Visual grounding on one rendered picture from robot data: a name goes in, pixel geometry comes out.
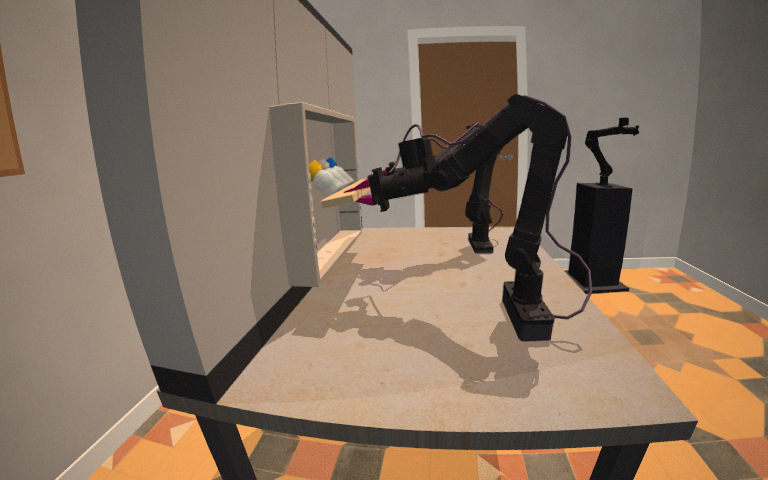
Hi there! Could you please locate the light wooden plank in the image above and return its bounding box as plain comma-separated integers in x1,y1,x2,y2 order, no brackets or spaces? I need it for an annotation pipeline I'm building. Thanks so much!
321,179,370,208

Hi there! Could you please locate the white bottle with grey cap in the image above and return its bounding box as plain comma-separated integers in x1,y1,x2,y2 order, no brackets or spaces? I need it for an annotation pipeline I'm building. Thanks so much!
319,159,349,190

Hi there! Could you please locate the white bottle with blue cap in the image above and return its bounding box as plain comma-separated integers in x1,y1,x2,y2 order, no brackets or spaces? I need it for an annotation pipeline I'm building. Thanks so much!
326,157,354,187

